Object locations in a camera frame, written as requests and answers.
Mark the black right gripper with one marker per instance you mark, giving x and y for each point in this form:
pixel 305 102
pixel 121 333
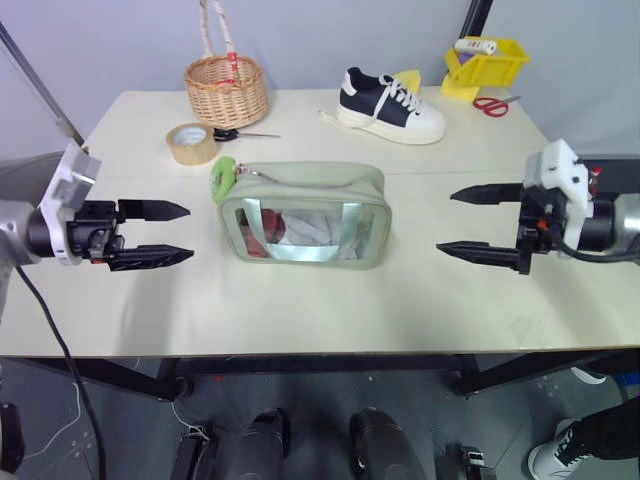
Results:
pixel 540 220

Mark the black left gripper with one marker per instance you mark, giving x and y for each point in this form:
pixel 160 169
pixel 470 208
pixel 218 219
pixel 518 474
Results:
pixel 92 227

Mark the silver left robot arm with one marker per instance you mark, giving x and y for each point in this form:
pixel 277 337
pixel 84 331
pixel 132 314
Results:
pixel 15 220

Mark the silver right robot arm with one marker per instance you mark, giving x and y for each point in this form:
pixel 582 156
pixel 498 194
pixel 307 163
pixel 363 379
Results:
pixel 617 225

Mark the dark red cloth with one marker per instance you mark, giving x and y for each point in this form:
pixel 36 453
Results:
pixel 265 227

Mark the yellow plastic bin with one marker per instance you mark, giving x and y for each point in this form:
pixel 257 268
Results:
pixel 492 70

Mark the green transparent toiletry pouch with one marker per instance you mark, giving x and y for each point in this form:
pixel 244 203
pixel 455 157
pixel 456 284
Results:
pixel 310 182

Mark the green round zipper charm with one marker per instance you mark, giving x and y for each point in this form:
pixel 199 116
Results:
pixel 222 177

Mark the brown packing tape roll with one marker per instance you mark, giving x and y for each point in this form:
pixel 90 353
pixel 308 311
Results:
pixel 192 150

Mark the white and navy sneaker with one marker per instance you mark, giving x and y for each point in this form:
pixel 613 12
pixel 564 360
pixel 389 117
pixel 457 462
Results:
pixel 385 112

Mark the yellow plastic piece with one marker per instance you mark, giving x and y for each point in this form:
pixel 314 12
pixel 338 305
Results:
pixel 411 80

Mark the white power strip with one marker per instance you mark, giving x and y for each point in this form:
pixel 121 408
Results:
pixel 475 46

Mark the white shoe on floor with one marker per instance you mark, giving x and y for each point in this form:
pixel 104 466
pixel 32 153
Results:
pixel 589 375

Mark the grey metal slanted pole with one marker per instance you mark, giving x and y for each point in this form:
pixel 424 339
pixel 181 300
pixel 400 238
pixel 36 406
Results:
pixel 35 80

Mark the black vertical pole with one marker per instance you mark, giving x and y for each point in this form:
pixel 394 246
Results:
pixel 477 17

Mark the black floor base block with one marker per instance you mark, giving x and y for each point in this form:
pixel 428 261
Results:
pixel 470 462
pixel 192 455

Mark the white sneaker on person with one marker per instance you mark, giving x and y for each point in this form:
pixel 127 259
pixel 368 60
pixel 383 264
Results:
pixel 550 452

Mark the dark rounded shape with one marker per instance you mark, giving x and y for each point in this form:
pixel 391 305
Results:
pixel 262 445
pixel 382 445

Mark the person's black trouser leg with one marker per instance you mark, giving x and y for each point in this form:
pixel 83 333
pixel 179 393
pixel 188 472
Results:
pixel 607 432

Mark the black object on floor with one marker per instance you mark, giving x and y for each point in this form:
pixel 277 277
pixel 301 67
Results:
pixel 11 437

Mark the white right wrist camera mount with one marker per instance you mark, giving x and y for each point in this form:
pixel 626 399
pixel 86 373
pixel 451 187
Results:
pixel 562 165

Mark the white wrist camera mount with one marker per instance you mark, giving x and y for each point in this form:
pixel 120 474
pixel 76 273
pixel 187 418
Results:
pixel 562 165
pixel 60 175

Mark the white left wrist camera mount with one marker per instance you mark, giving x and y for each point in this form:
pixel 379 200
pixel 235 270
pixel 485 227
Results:
pixel 60 175

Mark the black table frame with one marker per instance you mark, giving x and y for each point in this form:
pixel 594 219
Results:
pixel 310 362

